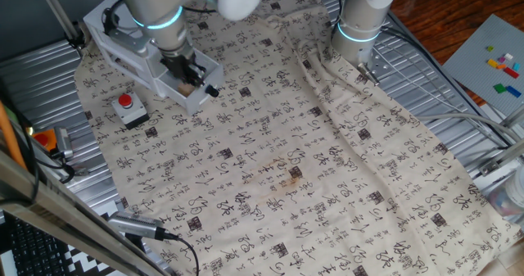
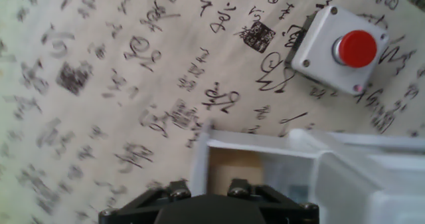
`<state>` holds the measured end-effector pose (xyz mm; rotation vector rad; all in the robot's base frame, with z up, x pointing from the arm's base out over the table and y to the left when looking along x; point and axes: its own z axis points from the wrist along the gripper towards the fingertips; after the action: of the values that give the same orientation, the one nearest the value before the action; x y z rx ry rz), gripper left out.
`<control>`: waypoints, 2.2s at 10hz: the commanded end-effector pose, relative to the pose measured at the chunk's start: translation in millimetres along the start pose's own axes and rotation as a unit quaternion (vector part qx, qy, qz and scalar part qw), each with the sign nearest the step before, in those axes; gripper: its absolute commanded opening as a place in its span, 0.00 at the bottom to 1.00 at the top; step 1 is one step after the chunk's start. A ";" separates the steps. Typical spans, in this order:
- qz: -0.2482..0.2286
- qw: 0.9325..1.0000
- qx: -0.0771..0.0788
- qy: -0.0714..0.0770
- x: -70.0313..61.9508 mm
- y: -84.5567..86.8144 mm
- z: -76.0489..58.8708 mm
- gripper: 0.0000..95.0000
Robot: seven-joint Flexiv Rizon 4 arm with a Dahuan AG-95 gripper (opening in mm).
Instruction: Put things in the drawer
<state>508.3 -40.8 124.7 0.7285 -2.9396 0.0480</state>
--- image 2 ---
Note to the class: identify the wooden block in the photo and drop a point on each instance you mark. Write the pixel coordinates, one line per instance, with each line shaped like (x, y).
(232, 167)

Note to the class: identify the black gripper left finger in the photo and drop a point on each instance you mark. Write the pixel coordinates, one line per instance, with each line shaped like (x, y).
(136, 214)

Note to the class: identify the beige calligraphy print cloth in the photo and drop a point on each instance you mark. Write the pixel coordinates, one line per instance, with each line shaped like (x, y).
(133, 67)

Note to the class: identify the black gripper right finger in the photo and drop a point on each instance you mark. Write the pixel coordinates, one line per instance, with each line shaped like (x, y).
(289, 214)

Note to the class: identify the white drawer cabinet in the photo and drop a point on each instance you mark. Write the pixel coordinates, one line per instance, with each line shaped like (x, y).
(365, 184)

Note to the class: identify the grey box red push button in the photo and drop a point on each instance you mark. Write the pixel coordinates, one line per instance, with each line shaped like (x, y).
(318, 58)

